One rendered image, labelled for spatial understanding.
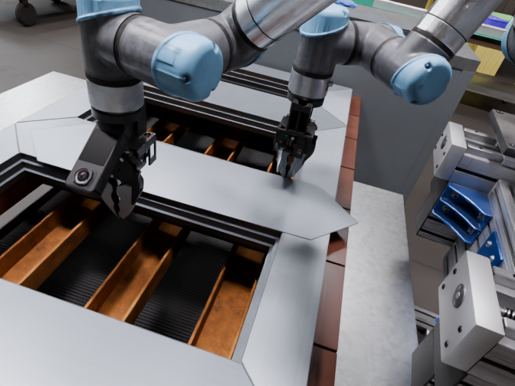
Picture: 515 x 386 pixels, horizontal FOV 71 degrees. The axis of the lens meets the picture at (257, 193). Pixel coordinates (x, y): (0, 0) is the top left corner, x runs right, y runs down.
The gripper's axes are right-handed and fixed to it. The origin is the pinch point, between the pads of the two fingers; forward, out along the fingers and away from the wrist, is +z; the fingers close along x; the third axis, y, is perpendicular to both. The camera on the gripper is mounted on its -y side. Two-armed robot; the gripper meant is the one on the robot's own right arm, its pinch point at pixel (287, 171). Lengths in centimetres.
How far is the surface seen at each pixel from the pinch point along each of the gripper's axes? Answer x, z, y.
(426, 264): 79, 87, -83
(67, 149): -45.9, 0.6, 14.0
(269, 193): -2.0, 0.6, 8.7
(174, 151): -26.3, 0.7, 3.4
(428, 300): 78, 87, -59
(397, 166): 40, 29, -71
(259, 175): -5.6, 0.7, 3.4
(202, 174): -17.1, 0.7, 8.8
